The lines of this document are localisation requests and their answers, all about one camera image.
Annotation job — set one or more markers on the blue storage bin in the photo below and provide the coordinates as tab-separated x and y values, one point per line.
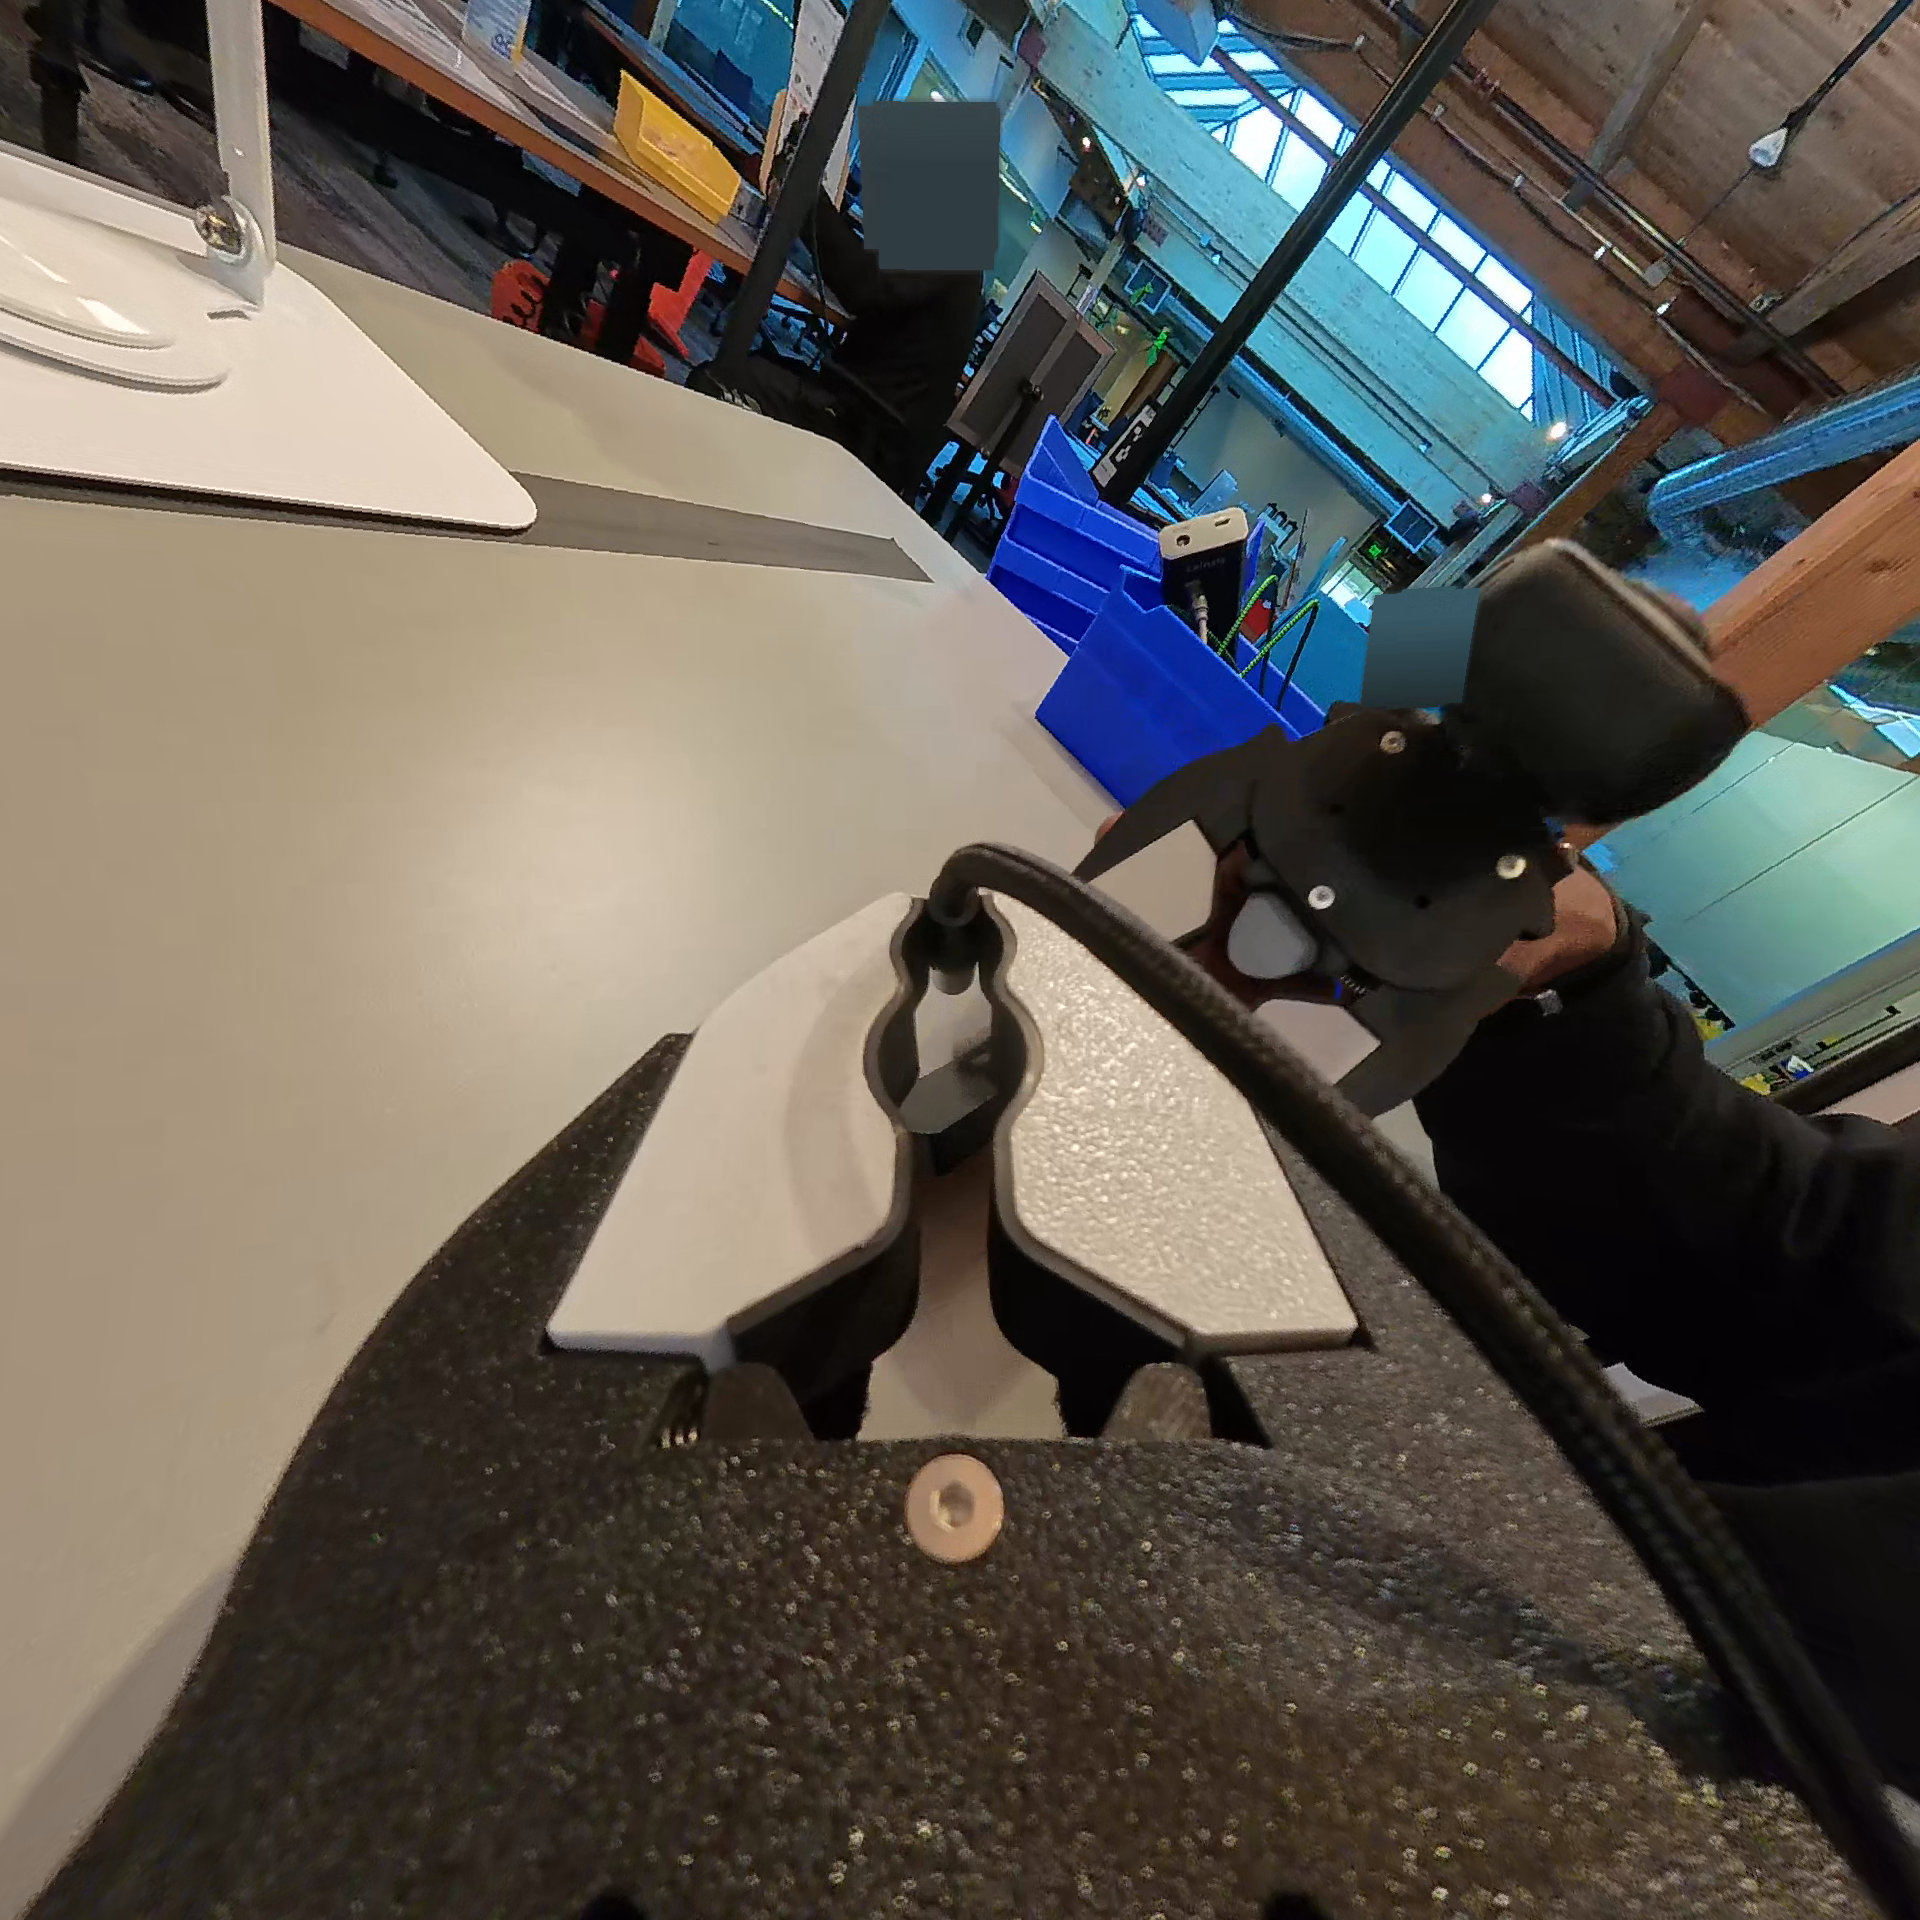
1140	704

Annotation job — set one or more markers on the wooden edged table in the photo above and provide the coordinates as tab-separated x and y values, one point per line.
451	75

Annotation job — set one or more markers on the wooden beam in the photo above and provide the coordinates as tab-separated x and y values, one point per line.
1830	601

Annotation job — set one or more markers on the silver air duct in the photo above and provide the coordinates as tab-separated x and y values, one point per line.
1801	451

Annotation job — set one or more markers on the person's right hand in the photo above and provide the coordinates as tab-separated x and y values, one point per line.
1579	919

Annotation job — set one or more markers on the red plastic stool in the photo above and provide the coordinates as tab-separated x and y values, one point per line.
518	300

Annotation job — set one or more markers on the yellow storage bin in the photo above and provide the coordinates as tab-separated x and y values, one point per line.
674	150

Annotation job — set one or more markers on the grey desk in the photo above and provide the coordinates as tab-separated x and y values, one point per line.
451	780

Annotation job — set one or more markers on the black box-shaped USB hub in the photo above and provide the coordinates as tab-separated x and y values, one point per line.
1209	578

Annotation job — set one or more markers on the grey monitor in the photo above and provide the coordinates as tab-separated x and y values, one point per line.
1035	361

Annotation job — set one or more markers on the hanging ceiling lamp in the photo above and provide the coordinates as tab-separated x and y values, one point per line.
1772	147

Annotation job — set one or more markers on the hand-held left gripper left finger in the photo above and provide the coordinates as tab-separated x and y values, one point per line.
750	1170

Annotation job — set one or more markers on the black stand pole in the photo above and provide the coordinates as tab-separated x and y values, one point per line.
1318	224
811	164

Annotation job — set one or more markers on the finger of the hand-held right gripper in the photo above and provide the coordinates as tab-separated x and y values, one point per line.
1410	1034
1185	795

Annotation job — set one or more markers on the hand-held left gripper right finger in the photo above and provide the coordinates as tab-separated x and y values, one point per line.
1155	1201

